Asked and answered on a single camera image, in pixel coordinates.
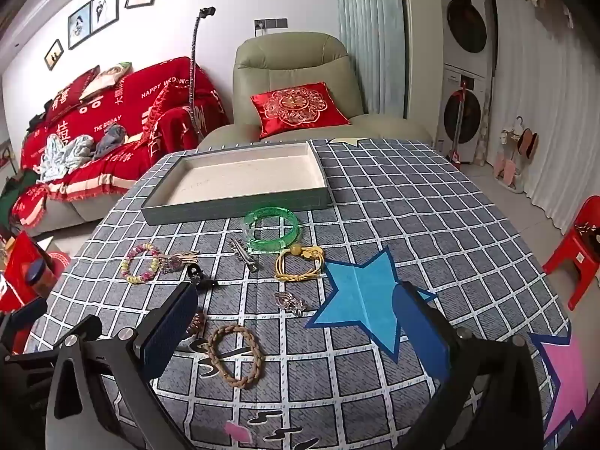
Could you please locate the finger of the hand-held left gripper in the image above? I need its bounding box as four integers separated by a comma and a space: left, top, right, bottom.
4, 351, 65, 375

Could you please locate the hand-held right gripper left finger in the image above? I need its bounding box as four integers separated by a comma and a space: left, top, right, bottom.
44, 280, 200, 450

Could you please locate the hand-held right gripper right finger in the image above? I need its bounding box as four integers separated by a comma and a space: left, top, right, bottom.
393, 282, 545, 450

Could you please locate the brown beaded coil bracelet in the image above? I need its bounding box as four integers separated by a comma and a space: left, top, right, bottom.
188, 310, 208, 339

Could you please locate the black hair claw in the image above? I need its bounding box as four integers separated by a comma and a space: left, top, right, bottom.
186, 265, 219, 292

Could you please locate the small silver bow clip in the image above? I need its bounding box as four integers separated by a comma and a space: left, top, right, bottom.
158, 250, 198, 273

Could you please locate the pastel beaded bracelet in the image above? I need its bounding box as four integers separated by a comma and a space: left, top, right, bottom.
120, 242, 163, 285

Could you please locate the brown braided hair tie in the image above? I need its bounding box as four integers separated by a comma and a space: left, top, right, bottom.
203, 324, 266, 390

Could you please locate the silver hair clip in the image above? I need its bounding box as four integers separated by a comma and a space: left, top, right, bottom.
229, 237, 260, 273

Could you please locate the silver heart charm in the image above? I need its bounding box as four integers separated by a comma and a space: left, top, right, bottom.
274, 290, 309, 316

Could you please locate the yellow cord bracelet with bead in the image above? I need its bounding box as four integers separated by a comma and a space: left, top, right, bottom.
274, 243, 327, 283

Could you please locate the green translucent bangle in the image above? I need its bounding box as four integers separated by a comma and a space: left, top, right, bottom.
242, 207, 300, 251

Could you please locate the grey jewelry tray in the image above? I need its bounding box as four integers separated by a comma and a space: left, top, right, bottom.
141, 141, 332, 227

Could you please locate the red box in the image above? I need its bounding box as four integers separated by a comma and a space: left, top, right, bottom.
0, 231, 48, 314

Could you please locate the brown jar with blue lid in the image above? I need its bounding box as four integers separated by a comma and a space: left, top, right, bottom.
25, 255, 60, 299

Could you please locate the grey checked tablecloth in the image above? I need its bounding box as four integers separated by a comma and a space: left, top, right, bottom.
23, 137, 589, 450

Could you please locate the grey sofa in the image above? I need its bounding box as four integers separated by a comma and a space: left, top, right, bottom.
32, 183, 137, 237

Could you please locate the green bag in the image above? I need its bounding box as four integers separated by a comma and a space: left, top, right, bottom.
0, 168, 39, 227

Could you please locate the red plastic stool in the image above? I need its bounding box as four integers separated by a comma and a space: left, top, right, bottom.
543, 195, 600, 311

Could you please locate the slipper rack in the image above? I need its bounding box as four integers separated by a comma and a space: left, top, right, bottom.
493, 116, 541, 194

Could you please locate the grey cloth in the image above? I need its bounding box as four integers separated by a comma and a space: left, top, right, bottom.
93, 124, 131, 161

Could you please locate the light blue cloth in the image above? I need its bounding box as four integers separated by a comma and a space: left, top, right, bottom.
39, 133, 95, 182

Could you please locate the red tasselled cushion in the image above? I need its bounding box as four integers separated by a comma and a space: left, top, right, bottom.
147, 81, 194, 152

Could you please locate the white washing machine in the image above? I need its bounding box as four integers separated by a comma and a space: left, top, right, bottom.
435, 64, 494, 164

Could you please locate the red printed blanket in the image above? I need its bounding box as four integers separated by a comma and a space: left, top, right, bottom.
18, 55, 231, 227

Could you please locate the phone holder pole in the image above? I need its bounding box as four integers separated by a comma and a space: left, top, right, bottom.
186, 6, 217, 142

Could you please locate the red lettered pillow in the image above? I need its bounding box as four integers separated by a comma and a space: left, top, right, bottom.
43, 65, 102, 123

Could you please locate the red embroidered cushion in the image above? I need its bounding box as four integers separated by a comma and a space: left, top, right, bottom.
249, 81, 351, 140

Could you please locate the photo print pillow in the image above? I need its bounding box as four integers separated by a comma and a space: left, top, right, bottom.
79, 61, 133, 102

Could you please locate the white sheer curtain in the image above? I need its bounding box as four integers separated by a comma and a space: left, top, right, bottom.
491, 0, 600, 236

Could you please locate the beige armchair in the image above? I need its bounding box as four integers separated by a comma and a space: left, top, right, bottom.
199, 31, 433, 152

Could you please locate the teal curtain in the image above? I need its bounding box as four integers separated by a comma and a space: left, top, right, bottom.
333, 0, 407, 119

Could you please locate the white dryer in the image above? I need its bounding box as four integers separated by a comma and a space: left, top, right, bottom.
442, 0, 494, 68

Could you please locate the red handled mop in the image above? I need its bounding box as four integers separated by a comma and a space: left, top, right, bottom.
449, 79, 470, 164

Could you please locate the small picture frame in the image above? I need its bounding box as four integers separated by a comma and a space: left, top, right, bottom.
44, 39, 65, 71

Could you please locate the blue portrait picture frame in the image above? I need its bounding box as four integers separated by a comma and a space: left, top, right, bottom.
67, 2, 93, 51

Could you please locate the couple portrait picture frame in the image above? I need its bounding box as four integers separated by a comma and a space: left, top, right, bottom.
90, 0, 121, 35

